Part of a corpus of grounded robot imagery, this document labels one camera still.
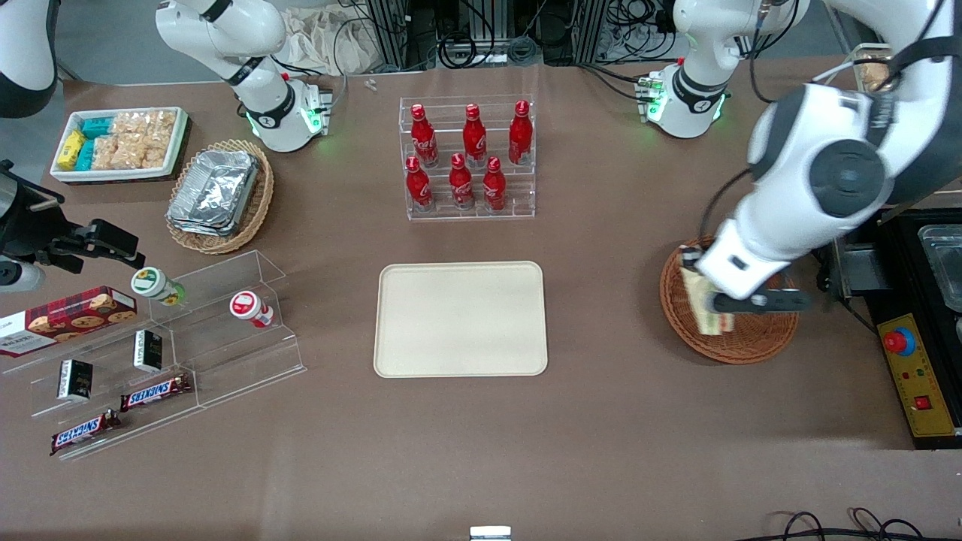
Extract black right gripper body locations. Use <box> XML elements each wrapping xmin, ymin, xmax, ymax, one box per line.
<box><xmin>0</xmin><ymin>162</ymin><xmax>89</xmax><ymax>276</ymax></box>

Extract triangular sandwich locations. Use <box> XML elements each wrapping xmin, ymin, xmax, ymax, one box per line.
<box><xmin>679</xmin><ymin>255</ymin><xmax>735</xmax><ymax>336</ymax></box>

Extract round brown wicker basket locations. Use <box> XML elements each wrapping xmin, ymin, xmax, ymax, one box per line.
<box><xmin>659</xmin><ymin>234</ymin><xmax>800</xmax><ymax>366</ymax></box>

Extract oval light wicker basket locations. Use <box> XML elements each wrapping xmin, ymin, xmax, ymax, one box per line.
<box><xmin>165</xmin><ymin>138</ymin><xmax>276</xmax><ymax>255</ymax></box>

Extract beige plastic tray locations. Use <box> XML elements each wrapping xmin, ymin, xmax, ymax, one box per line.
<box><xmin>374</xmin><ymin>261</ymin><xmax>549</xmax><ymax>379</ymax></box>

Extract green lid drink cup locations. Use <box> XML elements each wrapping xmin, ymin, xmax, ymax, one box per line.
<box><xmin>131</xmin><ymin>266</ymin><xmax>186</xmax><ymax>307</ymax></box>

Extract white rectangular snack bin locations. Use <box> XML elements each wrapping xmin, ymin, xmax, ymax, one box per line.
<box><xmin>50</xmin><ymin>106</ymin><xmax>189</xmax><ymax>186</ymax></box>

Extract yellow snack pack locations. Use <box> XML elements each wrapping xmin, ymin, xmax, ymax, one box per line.
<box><xmin>58</xmin><ymin>131</ymin><xmax>86</xmax><ymax>171</ymax></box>

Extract red tartan cookie box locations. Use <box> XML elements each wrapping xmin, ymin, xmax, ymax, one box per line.
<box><xmin>0</xmin><ymin>285</ymin><xmax>139</xmax><ymax>358</ymax></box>

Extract small black chocolate box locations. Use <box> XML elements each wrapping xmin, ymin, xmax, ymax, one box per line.
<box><xmin>58</xmin><ymin>358</ymin><xmax>94</xmax><ymax>402</ymax></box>
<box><xmin>133</xmin><ymin>328</ymin><xmax>165</xmax><ymax>375</ymax></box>

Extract stacked aluminium foil trays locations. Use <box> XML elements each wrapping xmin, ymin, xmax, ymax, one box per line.
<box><xmin>166</xmin><ymin>149</ymin><xmax>261</xmax><ymax>238</ymax></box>

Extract red lid drink cup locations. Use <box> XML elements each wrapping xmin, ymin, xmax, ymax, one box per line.
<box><xmin>229</xmin><ymin>290</ymin><xmax>276</xmax><ymax>330</ymax></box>

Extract clear acrylic stepped shelf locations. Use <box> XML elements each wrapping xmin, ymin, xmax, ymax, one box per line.
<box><xmin>0</xmin><ymin>249</ymin><xmax>308</xmax><ymax>461</ymax></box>

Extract snickers chocolate bar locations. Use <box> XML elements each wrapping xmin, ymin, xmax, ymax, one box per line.
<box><xmin>119</xmin><ymin>373</ymin><xmax>193</xmax><ymax>413</ymax></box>
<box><xmin>50</xmin><ymin>410</ymin><xmax>122</xmax><ymax>457</ymax></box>

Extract black equipment stand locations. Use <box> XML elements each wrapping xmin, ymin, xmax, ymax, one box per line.
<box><xmin>818</xmin><ymin>204</ymin><xmax>962</xmax><ymax>452</ymax></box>

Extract red cola bottle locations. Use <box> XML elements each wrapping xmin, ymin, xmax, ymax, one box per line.
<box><xmin>508</xmin><ymin>100</ymin><xmax>534</xmax><ymax>167</ymax></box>
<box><xmin>461</xmin><ymin>104</ymin><xmax>488</xmax><ymax>168</ymax></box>
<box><xmin>410</xmin><ymin>104</ymin><xmax>440</xmax><ymax>168</ymax></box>
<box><xmin>482</xmin><ymin>156</ymin><xmax>508</xmax><ymax>212</ymax></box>
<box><xmin>405</xmin><ymin>156</ymin><xmax>435</xmax><ymax>212</ymax></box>
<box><xmin>449</xmin><ymin>153</ymin><xmax>476</xmax><ymax>210</ymax></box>

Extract yellow emergency stop box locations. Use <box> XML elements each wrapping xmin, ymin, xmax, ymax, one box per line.
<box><xmin>877</xmin><ymin>313</ymin><xmax>962</xmax><ymax>440</ymax></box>

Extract clear acrylic bottle rack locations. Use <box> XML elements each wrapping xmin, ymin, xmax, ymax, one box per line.
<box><xmin>398</xmin><ymin>95</ymin><xmax>537</xmax><ymax>222</ymax></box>

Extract clear cracker bag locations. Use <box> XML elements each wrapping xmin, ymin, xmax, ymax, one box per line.
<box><xmin>861</xmin><ymin>60</ymin><xmax>894</xmax><ymax>92</ymax></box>

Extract white cloth bag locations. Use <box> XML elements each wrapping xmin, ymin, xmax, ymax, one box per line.
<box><xmin>282</xmin><ymin>6</ymin><xmax>380</xmax><ymax>77</ymax></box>

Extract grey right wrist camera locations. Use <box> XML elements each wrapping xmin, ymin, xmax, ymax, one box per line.
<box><xmin>0</xmin><ymin>258</ymin><xmax>47</xmax><ymax>294</ymax></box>

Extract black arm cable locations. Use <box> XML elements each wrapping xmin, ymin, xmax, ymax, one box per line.
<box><xmin>699</xmin><ymin>0</ymin><xmax>962</xmax><ymax>245</ymax></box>

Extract white wire basket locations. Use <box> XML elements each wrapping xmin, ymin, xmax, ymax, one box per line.
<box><xmin>853</xmin><ymin>43</ymin><xmax>897</xmax><ymax>92</ymax></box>

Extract black floor cable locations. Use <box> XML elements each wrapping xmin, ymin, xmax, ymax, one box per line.
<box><xmin>752</xmin><ymin>507</ymin><xmax>936</xmax><ymax>541</ymax></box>

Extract aluminium frame with cables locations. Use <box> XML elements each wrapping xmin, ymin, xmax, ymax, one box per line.
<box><xmin>353</xmin><ymin>0</ymin><xmax>681</xmax><ymax>70</ymax></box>

